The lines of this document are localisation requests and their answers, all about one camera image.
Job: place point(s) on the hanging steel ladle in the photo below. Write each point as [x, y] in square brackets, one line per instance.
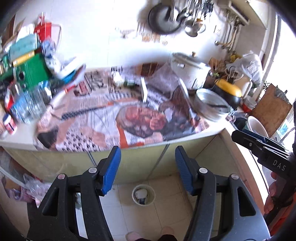
[193, 26]

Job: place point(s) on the newspaper sheet table cover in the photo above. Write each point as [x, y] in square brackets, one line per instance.
[99, 113]

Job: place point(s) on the black hanging frying pan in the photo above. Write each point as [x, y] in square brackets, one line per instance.
[162, 19]

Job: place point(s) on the white rice cooker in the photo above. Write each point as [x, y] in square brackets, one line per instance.
[190, 69]

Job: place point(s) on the blue plastic colander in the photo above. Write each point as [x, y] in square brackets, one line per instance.
[70, 78]

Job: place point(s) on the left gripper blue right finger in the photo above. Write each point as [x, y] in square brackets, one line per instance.
[186, 169]

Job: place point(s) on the wooden cutting board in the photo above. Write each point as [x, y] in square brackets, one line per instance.
[271, 110]

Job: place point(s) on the small dark glass bottle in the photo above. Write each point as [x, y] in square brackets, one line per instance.
[129, 84]

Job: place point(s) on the teal tissue box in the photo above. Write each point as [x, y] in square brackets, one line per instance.
[23, 46]

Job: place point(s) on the red carton box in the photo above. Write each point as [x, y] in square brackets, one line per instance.
[44, 29]

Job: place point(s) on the person's right hand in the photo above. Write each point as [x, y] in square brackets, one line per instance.
[269, 204]

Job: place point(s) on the yellow black appliance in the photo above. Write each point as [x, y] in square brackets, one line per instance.
[229, 92]

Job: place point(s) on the white plastic bag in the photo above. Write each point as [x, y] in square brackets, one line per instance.
[249, 65]

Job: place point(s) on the clear plastic water bottle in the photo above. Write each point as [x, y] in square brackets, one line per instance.
[21, 110]

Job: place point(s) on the white red-label pill bottle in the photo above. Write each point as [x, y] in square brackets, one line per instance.
[9, 124]

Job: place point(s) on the small trash bin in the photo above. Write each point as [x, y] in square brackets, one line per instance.
[143, 195]

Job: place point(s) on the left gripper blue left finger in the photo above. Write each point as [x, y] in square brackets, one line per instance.
[108, 169]

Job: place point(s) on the green metal box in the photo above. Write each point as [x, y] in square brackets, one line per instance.
[32, 72]

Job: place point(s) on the clear glass mug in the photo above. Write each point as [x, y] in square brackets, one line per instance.
[41, 98]

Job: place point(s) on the aluminium steamer pot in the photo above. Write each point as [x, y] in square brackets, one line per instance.
[203, 97]

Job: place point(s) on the black rice spoon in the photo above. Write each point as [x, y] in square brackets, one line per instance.
[218, 106]

